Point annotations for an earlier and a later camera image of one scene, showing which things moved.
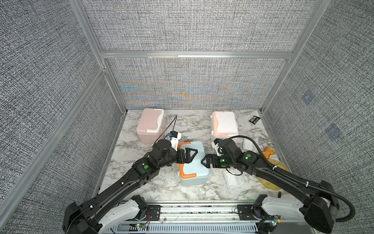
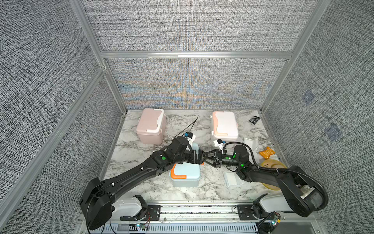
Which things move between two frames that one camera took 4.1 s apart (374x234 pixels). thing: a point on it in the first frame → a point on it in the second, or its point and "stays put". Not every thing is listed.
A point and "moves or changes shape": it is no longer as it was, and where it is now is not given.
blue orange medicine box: [194, 173] moves or changes shape
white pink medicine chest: [224, 125] stays put
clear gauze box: [231, 181] stays put
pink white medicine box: [151, 125] stays put
